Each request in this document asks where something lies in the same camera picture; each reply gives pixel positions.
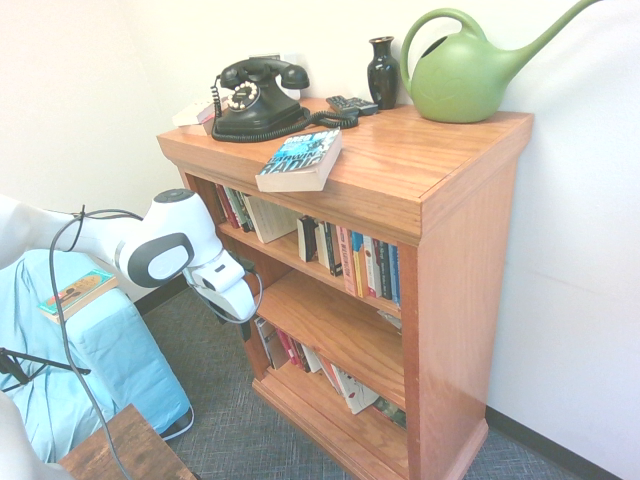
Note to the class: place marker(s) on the yellow and blue book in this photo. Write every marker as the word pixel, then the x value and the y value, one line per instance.
pixel 359 265

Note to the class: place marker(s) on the large white red-spotted book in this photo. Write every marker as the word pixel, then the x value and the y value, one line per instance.
pixel 355 390

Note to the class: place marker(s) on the thick pink-orange spine book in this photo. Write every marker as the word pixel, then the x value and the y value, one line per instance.
pixel 346 260

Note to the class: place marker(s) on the dark spine shelf book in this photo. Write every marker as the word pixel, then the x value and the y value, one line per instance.
pixel 382 270

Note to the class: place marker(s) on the orange and white paperback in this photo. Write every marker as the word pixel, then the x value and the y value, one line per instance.
pixel 212 107

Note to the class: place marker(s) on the dark green cover book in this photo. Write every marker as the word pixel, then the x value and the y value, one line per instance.
pixel 390 412

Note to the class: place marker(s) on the light blue cloth cover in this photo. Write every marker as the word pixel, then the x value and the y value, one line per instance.
pixel 110 350

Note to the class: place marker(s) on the green and yellow book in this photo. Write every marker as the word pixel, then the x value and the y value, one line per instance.
pixel 80 295

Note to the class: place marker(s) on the green plastic watering can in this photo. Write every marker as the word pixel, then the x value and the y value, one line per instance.
pixel 455 85

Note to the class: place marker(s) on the black rotary telephone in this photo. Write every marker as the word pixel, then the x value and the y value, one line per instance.
pixel 260 107

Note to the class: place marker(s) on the dark green spine book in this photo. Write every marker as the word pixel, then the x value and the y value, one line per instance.
pixel 245 212

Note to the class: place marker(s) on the black glossy vase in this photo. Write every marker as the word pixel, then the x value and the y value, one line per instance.
pixel 382 75

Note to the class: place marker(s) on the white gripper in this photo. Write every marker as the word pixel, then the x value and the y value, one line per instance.
pixel 227 290

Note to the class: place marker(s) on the wooden bookshelf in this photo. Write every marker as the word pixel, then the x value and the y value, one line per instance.
pixel 450 260

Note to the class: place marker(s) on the grey and white book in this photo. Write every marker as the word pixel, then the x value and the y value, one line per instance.
pixel 267 345

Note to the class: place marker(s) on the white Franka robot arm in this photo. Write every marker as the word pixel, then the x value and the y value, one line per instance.
pixel 165 225

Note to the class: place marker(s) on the blue spine shelf book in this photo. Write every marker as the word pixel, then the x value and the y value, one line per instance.
pixel 395 275

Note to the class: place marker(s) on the black tripod stand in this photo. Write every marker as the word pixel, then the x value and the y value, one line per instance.
pixel 30 367

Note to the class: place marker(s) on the black and white book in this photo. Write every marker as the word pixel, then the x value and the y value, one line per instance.
pixel 307 237

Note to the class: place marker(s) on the red spine shelf book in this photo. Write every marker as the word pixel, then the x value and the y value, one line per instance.
pixel 222 202

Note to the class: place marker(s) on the black remote control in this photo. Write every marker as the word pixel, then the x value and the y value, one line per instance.
pixel 350 104

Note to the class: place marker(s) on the blue Darwin's Radio paperback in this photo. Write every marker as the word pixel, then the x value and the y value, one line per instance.
pixel 300 157

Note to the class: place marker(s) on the dark brown wooden table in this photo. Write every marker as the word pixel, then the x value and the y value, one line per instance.
pixel 130 450

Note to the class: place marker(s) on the cream page-edge leaning book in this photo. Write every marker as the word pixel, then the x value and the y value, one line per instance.
pixel 272 220

